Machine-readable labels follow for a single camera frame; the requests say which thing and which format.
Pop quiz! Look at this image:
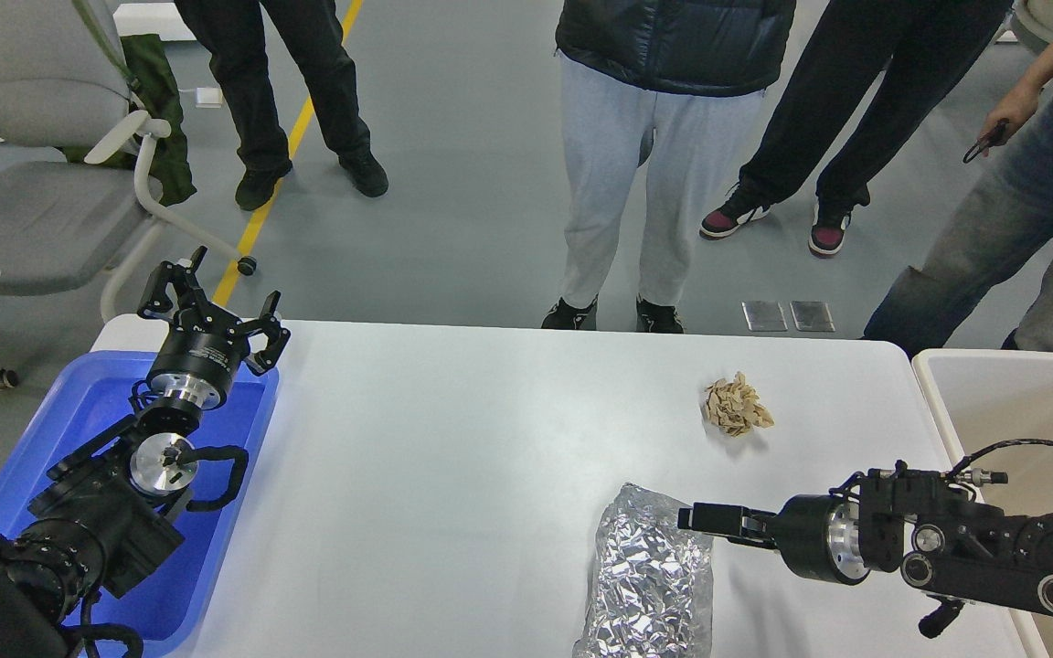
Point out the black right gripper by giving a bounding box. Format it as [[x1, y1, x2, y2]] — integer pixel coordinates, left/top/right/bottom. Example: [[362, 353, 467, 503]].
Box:
[[677, 494, 870, 586]]

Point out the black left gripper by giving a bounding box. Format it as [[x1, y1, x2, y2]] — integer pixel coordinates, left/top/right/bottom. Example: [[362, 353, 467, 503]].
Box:
[[138, 246, 290, 408]]

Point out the silver foil bag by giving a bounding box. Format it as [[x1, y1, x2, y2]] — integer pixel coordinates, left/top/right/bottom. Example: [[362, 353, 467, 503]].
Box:
[[572, 483, 714, 657]]

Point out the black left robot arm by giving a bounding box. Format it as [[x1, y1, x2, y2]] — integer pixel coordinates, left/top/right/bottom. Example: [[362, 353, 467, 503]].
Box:
[[0, 250, 290, 657]]

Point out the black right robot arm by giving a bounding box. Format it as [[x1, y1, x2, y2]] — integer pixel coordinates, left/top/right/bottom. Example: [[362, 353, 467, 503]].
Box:
[[677, 446, 1053, 638]]

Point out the crumpled brown paper ball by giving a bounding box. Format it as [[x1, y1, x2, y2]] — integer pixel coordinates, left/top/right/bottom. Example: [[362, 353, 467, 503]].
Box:
[[702, 371, 776, 437]]

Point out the left metal floor plate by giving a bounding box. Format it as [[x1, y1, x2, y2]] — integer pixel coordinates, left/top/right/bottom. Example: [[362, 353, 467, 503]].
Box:
[[742, 300, 787, 332]]

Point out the metal floor plate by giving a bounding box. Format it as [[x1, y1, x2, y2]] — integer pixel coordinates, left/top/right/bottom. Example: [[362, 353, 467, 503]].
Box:
[[742, 300, 787, 332], [790, 301, 836, 333]]

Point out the grey office chair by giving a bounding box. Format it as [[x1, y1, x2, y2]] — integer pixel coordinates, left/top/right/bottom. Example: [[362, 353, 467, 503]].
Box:
[[0, 1, 258, 321]]

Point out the right metal floor plate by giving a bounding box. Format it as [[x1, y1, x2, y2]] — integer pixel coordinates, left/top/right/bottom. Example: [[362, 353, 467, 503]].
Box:
[[790, 301, 836, 333]]

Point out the white floor socket box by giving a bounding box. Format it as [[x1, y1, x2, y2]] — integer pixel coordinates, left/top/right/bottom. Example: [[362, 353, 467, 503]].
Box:
[[193, 87, 223, 109]]

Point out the green jacket on chair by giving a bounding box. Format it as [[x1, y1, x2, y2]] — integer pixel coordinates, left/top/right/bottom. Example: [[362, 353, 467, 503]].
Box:
[[90, 24, 197, 206]]

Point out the beige plastic bin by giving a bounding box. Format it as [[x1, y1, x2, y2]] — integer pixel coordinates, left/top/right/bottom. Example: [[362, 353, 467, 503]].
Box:
[[912, 348, 1053, 658]]

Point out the blue plastic tray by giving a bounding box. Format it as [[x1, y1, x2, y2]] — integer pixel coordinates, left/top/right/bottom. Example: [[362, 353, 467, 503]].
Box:
[[0, 350, 281, 644]]

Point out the person in black trousers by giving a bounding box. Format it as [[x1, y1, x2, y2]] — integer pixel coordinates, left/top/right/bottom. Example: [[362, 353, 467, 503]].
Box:
[[174, 0, 390, 212]]

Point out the person in grey sweatpants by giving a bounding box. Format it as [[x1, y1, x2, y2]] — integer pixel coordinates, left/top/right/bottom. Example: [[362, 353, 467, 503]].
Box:
[[542, 1, 795, 334]]

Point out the person in blue jeans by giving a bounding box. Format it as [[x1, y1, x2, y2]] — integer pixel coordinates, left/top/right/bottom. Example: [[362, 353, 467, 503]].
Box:
[[862, 41, 1053, 356]]

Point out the person with red shoes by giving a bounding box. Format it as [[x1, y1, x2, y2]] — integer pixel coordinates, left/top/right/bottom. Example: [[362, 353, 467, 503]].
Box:
[[699, 1, 1011, 258]]

